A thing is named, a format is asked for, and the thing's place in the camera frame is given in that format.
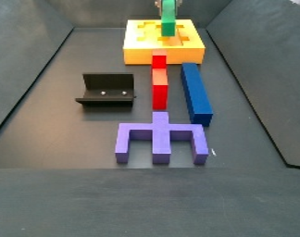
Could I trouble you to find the silver reflective gripper finger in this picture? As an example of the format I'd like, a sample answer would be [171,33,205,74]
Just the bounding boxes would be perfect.
[176,0,183,15]

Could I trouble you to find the purple fork-shaped block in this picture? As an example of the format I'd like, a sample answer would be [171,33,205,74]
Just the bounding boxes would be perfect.
[116,112,209,165]

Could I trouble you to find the green long block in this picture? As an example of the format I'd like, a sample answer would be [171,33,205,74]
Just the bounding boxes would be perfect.
[161,0,176,37]

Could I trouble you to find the blue long block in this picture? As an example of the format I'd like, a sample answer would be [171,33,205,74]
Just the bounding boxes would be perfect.
[181,63,213,127]

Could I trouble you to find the black angle bracket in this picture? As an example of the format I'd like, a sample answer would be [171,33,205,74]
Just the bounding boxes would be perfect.
[76,72,136,106]

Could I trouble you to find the yellow slotted board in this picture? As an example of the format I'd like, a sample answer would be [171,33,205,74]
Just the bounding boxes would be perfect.
[124,19,207,65]

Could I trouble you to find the red stepped block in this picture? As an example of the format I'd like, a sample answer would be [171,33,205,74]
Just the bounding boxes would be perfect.
[152,49,169,110]

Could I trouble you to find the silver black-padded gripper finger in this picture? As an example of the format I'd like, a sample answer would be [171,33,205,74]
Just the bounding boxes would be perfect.
[155,0,163,16]

